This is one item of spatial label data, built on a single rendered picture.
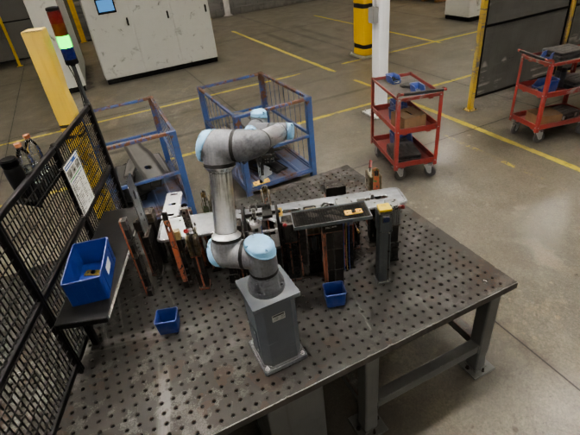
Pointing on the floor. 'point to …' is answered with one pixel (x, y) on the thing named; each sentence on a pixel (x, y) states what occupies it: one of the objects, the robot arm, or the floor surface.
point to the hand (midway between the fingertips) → (261, 179)
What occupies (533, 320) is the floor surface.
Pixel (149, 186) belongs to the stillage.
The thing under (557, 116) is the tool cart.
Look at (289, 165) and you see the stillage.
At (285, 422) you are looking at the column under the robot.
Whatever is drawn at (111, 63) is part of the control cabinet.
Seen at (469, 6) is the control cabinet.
